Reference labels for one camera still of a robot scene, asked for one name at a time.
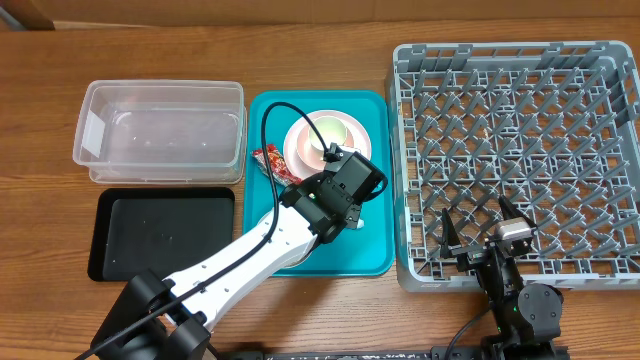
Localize clear plastic storage bin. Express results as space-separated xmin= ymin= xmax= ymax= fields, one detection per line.
xmin=72 ymin=79 xmax=247 ymax=184

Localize cardboard backdrop wall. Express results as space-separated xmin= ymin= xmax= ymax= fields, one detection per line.
xmin=0 ymin=0 xmax=640 ymax=32

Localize red snack wrapper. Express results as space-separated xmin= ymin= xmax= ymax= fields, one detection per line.
xmin=251 ymin=144 xmax=302 ymax=186

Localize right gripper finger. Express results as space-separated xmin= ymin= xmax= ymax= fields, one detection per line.
xmin=498 ymin=195 xmax=536 ymax=229
xmin=441 ymin=208 xmax=461 ymax=248

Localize teal serving tray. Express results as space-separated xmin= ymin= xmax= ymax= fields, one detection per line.
xmin=243 ymin=90 xmax=395 ymax=277

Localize black plastic tray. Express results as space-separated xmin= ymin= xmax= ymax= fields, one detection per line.
xmin=87 ymin=187 xmax=235 ymax=282

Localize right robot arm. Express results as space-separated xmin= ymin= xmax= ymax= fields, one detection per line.
xmin=440 ymin=196 xmax=568 ymax=359

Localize grey dishwasher rack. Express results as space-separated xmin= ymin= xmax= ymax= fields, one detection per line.
xmin=386 ymin=41 xmax=639 ymax=292

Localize white pink plate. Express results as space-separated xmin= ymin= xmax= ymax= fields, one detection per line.
xmin=283 ymin=110 xmax=372 ymax=179

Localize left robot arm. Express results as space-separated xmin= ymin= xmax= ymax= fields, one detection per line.
xmin=82 ymin=150 xmax=388 ymax=359

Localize white cup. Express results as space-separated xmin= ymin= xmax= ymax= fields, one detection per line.
xmin=308 ymin=116 xmax=348 ymax=151

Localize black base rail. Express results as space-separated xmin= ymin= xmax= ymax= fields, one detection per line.
xmin=209 ymin=345 xmax=571 ymax=360

